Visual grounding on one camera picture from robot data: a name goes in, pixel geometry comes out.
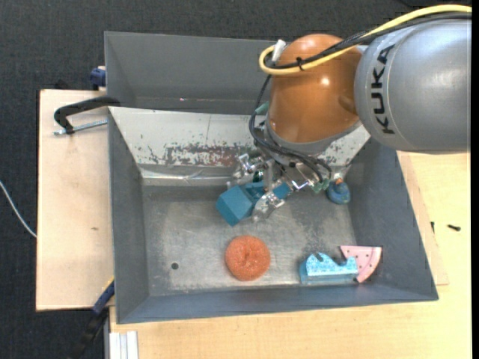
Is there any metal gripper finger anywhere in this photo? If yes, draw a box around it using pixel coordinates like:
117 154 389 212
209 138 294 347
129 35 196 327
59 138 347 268
226 153 263 188
251 191 288 223

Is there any grey metal bin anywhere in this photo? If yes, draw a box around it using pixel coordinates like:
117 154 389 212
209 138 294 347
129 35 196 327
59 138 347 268
103 31 439 325

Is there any blue toy duck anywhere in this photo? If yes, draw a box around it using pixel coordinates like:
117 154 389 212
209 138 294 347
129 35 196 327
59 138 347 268
326 177 352 205

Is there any pink wedge sponge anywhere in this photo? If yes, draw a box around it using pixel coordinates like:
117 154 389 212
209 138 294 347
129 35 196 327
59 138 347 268
339 245 383 284

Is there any light blue shaped sponge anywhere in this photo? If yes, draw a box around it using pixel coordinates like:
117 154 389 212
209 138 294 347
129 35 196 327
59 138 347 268
299 251 359 286

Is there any teal blue box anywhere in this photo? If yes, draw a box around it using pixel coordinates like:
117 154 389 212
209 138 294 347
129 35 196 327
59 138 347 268
216 182 293 227

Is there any round orange scouring pad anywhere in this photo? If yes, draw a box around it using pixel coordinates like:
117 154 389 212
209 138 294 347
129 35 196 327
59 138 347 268
224 235 272 282

